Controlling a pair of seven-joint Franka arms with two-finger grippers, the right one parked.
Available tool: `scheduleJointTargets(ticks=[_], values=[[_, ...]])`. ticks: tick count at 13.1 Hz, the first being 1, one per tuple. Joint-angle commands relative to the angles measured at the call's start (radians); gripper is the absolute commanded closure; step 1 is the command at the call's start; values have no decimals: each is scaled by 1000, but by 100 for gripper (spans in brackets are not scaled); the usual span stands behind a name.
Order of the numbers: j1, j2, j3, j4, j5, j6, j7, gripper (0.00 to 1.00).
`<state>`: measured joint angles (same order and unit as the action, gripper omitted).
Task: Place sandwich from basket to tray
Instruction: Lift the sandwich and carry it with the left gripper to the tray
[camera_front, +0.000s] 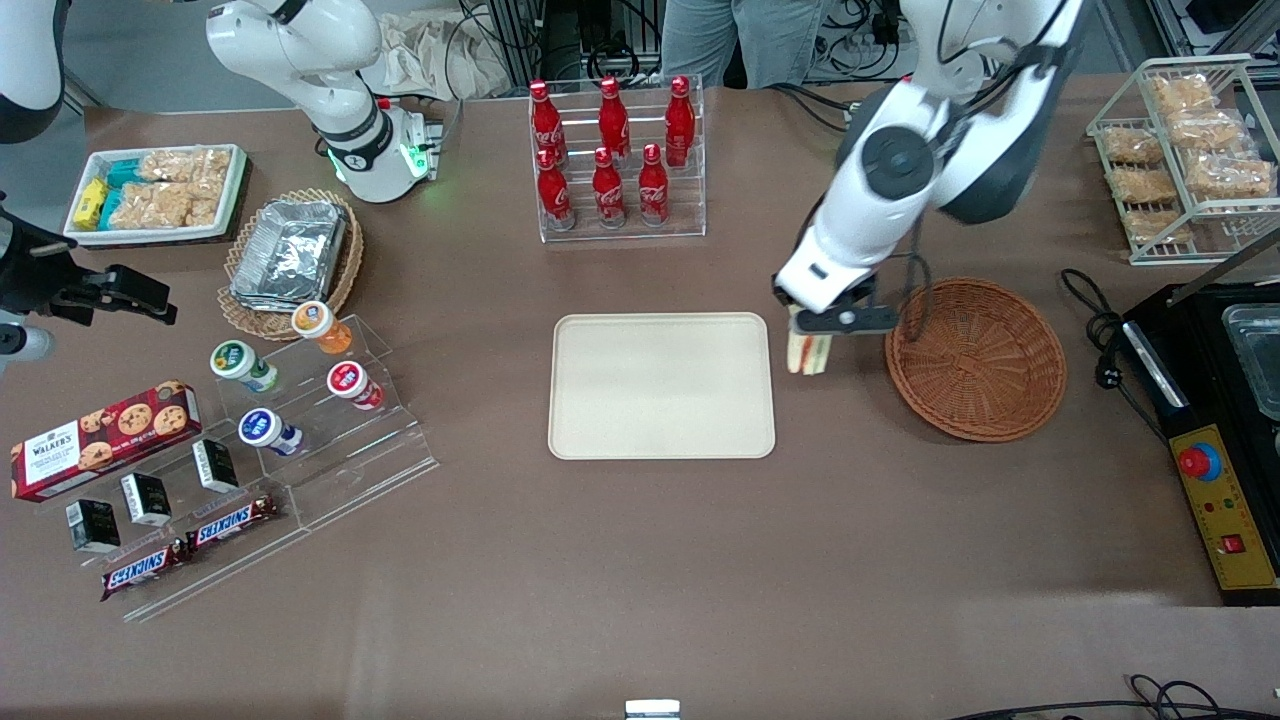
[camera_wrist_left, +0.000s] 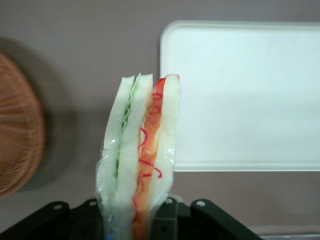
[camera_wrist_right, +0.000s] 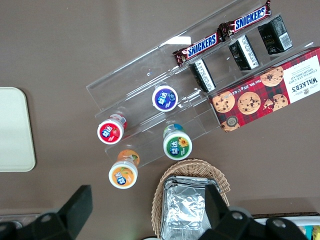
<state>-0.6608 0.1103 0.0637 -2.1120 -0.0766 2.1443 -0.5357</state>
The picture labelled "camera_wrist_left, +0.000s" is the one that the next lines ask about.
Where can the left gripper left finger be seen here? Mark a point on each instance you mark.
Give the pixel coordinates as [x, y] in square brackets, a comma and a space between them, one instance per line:
[45, 222]

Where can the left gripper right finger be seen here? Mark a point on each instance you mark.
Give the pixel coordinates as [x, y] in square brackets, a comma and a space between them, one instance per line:
[200, 222]

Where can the triangle sandwich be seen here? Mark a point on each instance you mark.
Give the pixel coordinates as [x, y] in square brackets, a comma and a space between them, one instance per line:
[140, 140]

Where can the round brown wicker basket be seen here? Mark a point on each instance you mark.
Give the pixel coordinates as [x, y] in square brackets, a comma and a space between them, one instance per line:
[17, 130]

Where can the beige plastic tray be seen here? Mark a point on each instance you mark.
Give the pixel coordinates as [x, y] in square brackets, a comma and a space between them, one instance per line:
[237, 95]

